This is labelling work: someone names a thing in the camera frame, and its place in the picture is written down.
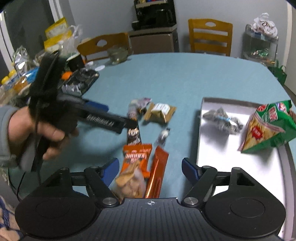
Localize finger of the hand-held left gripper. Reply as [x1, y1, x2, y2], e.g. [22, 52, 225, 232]
[79, 105, 138, 135]
[80, 97, 110, 113]

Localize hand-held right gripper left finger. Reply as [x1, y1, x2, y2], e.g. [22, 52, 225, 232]
[44, 158, 120, 207]

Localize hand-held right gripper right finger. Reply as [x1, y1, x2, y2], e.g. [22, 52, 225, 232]
[181, 158, 255, 208]

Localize orange wafer snack packet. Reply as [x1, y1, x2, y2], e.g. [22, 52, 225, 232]
[112, 161, 149, 199]

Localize orange packet with brown print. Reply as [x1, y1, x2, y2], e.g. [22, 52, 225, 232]
[122, 143, 153, 179]

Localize metal tray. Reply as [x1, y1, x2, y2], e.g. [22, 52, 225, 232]
[196, 97, 296, 232]

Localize long orange snack bar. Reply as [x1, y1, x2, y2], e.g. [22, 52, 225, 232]
[144, 146, 167, 199]

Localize brown chocolate packet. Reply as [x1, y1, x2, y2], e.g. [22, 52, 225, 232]
[126, 104, 142, 146]

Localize gold cracker packet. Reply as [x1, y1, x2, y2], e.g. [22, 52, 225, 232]
[144, 102, 177, 125]

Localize person's left forearm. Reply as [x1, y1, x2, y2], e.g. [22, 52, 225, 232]
[0, 105, 31, 171]

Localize person's left hand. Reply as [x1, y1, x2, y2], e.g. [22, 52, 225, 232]
[8, 107, 79, 161]

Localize bread packet with blue label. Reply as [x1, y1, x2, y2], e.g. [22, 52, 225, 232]
[13, 67, 40, 93]

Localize black tray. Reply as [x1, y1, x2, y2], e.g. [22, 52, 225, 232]
[62, 69, 100, 97]

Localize black cup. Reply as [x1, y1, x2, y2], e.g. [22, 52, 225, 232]
[67, 53, 84, 73]

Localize yellow capped bottle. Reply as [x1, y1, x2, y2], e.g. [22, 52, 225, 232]
[1, 69, 19, 93]

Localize pink candy packet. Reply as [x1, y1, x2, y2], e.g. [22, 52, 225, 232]
[132, 97, 152, 114]

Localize small white candy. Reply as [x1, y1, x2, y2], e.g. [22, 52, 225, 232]
[158, 128, 171, 146]

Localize crinkled foil bag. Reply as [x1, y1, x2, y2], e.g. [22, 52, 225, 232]
[12, 45, 31, 70]

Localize yellow packet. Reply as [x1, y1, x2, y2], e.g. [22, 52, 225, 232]
[43, 31, 73, 52]
[45, 17, 68, 39]

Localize glass bowl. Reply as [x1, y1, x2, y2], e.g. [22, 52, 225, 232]
[107, 45, 129, 65]

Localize clear sunflower seed packet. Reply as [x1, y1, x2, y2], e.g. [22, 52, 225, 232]
[199, 107, 244, 135]

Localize clear plastic bag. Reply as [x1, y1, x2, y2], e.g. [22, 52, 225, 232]
[60, 24, 83, 56]

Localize wooden chair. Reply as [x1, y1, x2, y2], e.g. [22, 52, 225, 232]
[188, 19, 233, 57]
[77, 32, 131, 63]

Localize green snack bag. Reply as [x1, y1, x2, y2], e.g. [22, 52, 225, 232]
[238, 100, 296, 154]

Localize black coffee machine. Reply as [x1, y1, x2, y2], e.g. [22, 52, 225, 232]
[131, 0, 175, 31]

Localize patterned cloth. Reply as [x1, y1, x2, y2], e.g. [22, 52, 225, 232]
[0, 194, 24, 241]

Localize green shopping bag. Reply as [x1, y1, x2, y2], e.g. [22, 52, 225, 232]
[269, 60, 287, 85]

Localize green candy packets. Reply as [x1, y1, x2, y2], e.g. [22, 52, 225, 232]
[250, 48, 270, 59]

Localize metal cart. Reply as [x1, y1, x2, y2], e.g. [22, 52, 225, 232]
[241, 24, 279, 67]

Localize white plastic bag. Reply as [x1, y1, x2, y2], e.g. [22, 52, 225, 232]
[253, 13, 278, 38]

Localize black cable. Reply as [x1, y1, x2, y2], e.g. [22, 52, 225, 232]
[8, 166, 25, 201]

